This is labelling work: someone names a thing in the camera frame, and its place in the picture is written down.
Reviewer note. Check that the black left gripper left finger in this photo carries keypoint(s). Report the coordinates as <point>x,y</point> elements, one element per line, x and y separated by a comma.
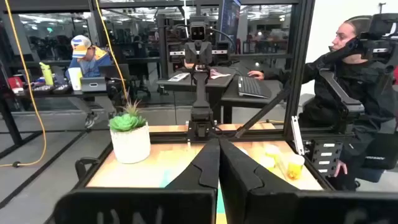
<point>192,186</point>

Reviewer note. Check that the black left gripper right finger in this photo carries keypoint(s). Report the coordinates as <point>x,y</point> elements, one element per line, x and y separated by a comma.
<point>248,186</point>

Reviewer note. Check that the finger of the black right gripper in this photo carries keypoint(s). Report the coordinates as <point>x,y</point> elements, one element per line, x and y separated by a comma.
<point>191,53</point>
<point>206,53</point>

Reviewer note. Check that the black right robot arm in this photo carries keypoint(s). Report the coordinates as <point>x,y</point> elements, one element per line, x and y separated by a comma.
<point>200,115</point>

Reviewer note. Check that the pink white paper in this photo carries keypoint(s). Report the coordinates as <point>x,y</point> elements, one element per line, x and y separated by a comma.
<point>219,74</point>

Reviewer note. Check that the white flat device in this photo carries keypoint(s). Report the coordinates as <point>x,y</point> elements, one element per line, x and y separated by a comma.
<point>178,77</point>

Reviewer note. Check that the dark grey desk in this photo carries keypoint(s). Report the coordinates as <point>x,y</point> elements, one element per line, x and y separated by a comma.
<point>217,84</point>

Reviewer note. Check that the dark monitor screen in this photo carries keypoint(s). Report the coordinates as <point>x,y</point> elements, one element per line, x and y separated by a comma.
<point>230,21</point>

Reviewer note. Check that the black desk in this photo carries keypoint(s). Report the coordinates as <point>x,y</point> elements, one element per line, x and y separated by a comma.
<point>230,99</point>

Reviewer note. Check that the black keyboard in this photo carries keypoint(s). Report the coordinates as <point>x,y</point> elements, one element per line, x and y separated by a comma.
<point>253,87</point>

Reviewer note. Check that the succulent in white pot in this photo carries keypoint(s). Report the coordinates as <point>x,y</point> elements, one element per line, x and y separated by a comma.
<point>130,146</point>

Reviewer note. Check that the black box with white labels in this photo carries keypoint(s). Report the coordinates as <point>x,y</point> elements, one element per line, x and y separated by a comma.
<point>323,155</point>

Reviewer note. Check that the person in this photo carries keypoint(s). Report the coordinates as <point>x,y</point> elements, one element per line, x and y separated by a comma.
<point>90,67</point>
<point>342,77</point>

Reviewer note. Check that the grey tablet box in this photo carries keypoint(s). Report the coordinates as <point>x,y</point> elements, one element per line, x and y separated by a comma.
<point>93,84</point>

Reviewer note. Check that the white cup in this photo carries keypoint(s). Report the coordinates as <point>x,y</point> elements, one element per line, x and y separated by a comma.
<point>75,79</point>

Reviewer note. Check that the yellow green water bottle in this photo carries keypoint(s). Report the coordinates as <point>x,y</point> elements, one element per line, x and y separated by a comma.
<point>46,74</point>

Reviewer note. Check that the red box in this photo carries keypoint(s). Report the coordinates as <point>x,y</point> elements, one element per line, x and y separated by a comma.
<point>15,84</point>

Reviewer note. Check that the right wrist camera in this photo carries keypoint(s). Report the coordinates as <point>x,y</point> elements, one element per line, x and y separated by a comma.
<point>198,32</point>

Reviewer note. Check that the white strip bracket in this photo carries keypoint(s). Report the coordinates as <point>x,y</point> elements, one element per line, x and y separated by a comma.
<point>297,137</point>

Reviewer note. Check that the black aluminium station frame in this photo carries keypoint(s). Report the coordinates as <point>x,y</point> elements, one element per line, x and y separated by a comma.
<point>298,62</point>

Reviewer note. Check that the black bar mount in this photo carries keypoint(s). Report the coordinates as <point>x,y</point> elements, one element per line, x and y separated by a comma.
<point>79,168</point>

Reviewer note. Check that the black desk frame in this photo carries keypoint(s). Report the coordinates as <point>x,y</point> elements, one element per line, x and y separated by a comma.
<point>11,124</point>

